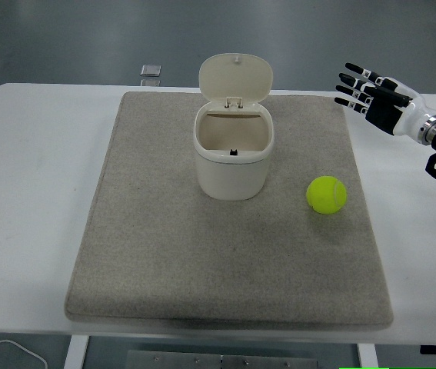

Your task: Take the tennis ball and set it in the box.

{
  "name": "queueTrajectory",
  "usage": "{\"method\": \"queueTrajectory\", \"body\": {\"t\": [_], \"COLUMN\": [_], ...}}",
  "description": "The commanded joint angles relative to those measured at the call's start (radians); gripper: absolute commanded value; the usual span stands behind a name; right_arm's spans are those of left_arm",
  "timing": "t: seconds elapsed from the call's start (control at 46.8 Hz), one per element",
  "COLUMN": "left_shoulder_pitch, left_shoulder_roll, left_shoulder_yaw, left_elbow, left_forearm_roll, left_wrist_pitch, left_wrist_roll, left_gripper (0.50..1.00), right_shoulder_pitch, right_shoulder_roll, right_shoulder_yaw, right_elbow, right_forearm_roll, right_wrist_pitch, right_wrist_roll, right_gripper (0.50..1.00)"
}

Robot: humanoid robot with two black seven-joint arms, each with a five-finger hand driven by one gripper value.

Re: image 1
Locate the square metal floor plate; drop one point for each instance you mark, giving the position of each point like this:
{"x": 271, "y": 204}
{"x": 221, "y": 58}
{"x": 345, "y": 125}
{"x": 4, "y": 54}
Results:
{"x": 150, "y": 82}
{"x": 151, "y": 70}

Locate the beige-grey fabric mat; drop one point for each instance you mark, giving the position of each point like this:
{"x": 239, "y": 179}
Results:
{"x": 221, "y": 253}

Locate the white table leg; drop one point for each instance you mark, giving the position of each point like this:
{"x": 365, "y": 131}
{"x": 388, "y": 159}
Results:
{"x": 367, "y": 357}
{"x": 76, "y": 353}

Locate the yellow-green tennis ball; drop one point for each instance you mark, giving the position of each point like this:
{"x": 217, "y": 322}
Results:
{"x": 325, "y": 194}

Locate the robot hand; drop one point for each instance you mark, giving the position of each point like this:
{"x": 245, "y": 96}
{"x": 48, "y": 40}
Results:
{"x": 406, "y": 117}

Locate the cream bin with flip lid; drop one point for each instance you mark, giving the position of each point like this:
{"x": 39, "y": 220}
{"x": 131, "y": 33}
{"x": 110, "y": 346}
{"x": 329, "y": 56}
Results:
{"x": 233, "y": 177}

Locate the grey metal plate with screws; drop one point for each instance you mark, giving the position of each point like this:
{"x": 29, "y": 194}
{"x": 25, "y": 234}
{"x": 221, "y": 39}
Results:
{"x": 221, "y": 361}

